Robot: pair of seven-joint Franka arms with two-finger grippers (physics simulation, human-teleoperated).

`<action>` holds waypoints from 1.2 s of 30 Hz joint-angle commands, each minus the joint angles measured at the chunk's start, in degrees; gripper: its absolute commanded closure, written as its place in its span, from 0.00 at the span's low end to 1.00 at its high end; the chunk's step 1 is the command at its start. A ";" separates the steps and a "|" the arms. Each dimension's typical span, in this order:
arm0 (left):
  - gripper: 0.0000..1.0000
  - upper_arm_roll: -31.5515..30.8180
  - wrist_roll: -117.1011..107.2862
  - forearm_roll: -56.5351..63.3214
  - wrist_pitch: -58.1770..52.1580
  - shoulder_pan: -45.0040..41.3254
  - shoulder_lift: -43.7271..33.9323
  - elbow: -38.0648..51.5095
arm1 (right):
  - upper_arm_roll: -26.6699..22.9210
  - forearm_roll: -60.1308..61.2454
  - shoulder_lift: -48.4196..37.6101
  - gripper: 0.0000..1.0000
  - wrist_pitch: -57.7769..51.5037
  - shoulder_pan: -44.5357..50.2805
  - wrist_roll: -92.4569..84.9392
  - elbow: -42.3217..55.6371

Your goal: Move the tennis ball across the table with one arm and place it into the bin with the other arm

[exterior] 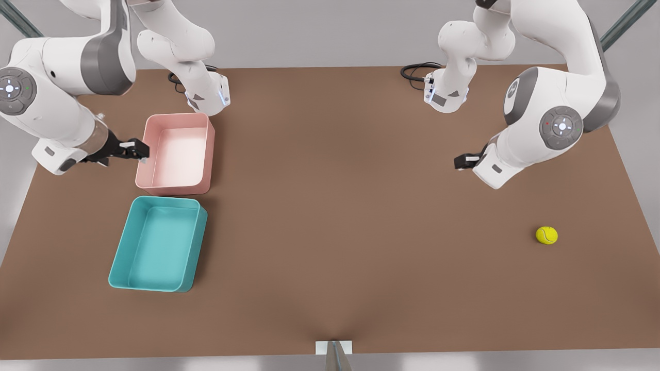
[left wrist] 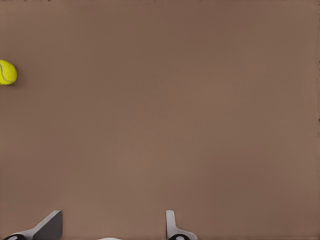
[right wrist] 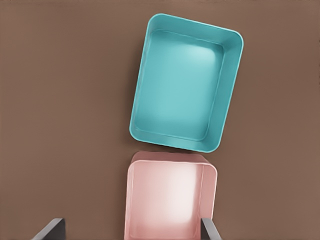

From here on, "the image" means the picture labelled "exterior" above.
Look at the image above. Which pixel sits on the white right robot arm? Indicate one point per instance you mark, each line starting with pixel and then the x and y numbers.
pixel 56 111

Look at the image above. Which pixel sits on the pink rectangular tray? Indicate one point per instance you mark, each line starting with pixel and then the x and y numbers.
pixel 176 153

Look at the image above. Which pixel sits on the teal rectangular tray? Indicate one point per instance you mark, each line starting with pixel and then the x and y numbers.
pixel 159 243

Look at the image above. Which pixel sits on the yellow tennis ball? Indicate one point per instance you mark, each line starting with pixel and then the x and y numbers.
pixel 546 235

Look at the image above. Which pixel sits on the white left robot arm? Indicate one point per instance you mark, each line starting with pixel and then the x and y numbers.
pixel 546 111

